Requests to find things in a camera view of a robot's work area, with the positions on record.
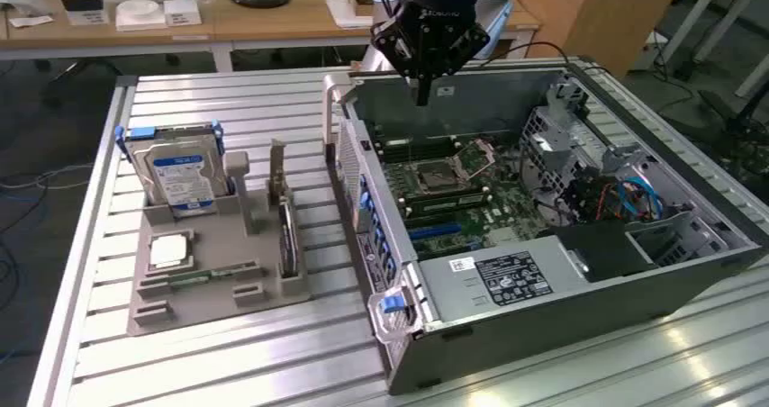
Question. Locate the blue case latch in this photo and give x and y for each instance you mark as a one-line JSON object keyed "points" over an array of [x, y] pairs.
{"points": [[392, 302]]}

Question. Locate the white table leg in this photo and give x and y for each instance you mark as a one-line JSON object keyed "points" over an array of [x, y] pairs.
{"points": [[723, 24]]}

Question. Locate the metal disk bay cage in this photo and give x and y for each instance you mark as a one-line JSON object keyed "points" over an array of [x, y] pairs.
{"points": [[553, 155]]}

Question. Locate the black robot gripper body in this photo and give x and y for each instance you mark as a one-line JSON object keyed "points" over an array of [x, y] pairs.
{"points": [[439, 2]]}

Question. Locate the metal socket cover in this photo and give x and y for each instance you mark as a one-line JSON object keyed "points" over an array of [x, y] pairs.
{"points": [[477, 155]]}

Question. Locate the white paper stack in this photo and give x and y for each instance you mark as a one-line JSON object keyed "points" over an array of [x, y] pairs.
{"points": [[348, 13]]}

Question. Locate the white paper slip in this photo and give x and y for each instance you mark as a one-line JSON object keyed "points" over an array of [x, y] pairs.
{"points": [[30, 20]]}

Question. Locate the silver CPU chip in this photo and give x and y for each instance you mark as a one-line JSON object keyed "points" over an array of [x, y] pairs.
{"points": [[169, 249]]}

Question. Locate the green motherboard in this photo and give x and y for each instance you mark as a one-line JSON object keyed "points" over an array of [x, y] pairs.
{"points": [[499, 209]]}

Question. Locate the black rear panel label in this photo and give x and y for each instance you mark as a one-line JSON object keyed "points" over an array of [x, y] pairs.
{"points": [[368, 254]]}

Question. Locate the blue expansion slot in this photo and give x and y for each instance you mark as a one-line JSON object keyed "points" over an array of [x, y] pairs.
{"points": [[436, 232]]}

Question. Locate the installed RAM stick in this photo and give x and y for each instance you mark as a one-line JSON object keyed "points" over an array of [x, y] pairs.
{"points": [[445, 203]]}

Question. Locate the graphics card with metal bracket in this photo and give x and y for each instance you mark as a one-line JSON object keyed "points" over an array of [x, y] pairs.
{"points": [[288, 227]]}

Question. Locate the wooden desk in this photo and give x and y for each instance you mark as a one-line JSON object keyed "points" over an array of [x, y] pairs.
{"points": [[270, 20]]}

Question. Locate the open black PC case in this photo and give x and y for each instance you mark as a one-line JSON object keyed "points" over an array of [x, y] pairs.
{"points": [[541, 335]]}

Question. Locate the green RAM stick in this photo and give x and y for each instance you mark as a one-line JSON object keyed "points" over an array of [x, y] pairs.
{"points": [[205, 274]]}

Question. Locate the CPU socket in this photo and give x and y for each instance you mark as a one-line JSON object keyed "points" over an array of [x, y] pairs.
{"points": [[437, 177]]}

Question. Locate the grey power supply unit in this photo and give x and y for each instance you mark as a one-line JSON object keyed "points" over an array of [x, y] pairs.
{"points": [[457, 290]]}

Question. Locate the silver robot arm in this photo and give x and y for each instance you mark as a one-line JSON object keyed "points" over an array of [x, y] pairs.
{"points": [[380, 60]]}

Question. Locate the white barcode sticker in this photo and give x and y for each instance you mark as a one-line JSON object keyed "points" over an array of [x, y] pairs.
{"points": [[460, 264]]}

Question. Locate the hard disk with blue label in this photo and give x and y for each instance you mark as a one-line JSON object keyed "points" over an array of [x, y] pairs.
{"points": [[174, 177]]}

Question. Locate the white box with black top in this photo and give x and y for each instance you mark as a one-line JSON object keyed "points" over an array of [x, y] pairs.
{"points": [[85, 11]]}

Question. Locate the black power supply label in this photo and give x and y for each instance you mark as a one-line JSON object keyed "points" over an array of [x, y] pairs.
{"points": [[513, 278]]}

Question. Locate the hard drive in blue caddy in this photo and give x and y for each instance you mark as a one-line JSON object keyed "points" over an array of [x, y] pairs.
{"points": [[145, 132]]}

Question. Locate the black plastic air shroud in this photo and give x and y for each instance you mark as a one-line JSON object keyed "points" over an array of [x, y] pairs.
{"points": [[601, 249]]}

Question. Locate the small white labelled box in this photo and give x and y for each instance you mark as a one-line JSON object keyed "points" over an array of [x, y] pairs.
{"points": [[182, 13]]}

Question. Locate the grey parts rack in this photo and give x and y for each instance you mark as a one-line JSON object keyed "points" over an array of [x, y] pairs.
{"points": [[205, 299]]}

